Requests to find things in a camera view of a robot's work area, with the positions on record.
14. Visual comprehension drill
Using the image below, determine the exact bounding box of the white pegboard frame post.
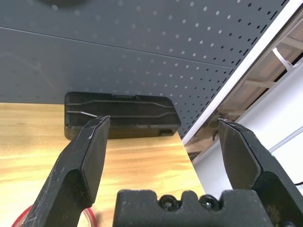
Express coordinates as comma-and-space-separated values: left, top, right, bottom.
181, 0, 303, 145

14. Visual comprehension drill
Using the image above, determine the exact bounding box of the black plastic tool case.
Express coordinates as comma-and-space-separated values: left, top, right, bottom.
64, 91, 182, 140

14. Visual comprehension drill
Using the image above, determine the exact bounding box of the red tape roll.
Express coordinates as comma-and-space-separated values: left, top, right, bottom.
11, 205, 97, 227

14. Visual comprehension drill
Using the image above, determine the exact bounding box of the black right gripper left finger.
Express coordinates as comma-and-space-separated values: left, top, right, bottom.
22, 115, 111, 227

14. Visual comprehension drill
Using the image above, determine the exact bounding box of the white zip tie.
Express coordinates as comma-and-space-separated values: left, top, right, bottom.
272, 47, 295, 71

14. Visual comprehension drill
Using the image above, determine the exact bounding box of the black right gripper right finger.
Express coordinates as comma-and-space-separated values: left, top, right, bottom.
216, 118, 303, 227

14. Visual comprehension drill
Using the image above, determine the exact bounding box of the grey metal pegboard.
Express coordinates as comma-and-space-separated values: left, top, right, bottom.
0, 0, 294, 142

